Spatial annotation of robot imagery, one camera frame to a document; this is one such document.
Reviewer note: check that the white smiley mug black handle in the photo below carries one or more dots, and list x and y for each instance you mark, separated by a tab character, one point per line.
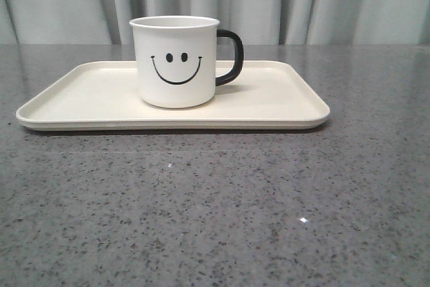
176	59

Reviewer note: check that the grey pleated curtain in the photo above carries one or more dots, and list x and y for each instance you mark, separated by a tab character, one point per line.
258	22

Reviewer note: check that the cream rectangular plastic tray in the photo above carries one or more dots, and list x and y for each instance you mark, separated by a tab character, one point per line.
103	96

